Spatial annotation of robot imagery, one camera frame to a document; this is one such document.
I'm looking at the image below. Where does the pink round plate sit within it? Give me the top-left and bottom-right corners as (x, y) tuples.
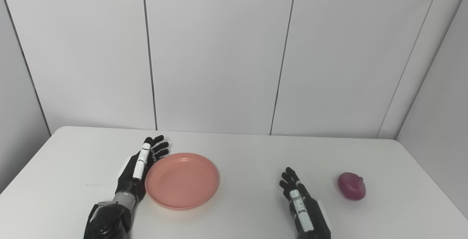
(145, 153), (220, 210)

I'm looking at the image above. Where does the purple red onion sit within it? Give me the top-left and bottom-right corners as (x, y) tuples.
(337, 172), (366, 201)

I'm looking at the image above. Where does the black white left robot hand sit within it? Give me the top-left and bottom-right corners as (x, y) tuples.
(115, 135), (170, 201)

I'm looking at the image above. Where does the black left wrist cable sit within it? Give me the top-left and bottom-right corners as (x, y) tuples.
(85, 201), (111, 232)

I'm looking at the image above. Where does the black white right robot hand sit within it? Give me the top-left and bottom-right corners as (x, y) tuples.
(279, 167), (332, 239)

